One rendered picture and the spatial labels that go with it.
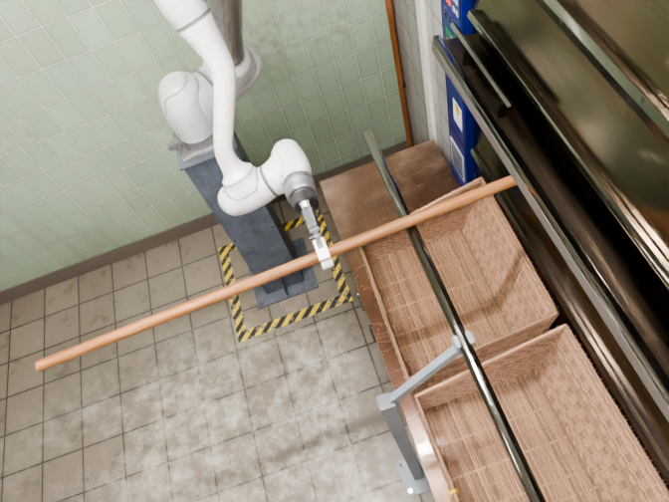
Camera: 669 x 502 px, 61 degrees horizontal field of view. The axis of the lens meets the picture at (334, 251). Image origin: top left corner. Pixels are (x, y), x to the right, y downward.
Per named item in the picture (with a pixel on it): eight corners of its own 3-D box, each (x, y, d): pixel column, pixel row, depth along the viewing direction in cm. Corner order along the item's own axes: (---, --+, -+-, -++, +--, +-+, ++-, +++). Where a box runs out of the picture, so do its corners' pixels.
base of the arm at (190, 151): (167, 134, 215) (160, 124, 211) (222, 114, 215) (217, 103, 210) (173, 168, 205) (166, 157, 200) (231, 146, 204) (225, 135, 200)
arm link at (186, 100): (168, 131, 207) (138, 86, 189) (206, 102, 212) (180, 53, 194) (192, 151, 199) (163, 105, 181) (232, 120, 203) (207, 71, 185)
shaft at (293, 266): (40, 374, 150) (32, 370, 148) (40, 364, 152) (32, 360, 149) (651, 134, 148) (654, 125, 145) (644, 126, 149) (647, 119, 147)
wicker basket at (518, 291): (483, 219, 216) (483, 172, 193) (554, 351, 184) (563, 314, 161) (361, 261, 217) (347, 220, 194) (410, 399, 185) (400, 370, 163)
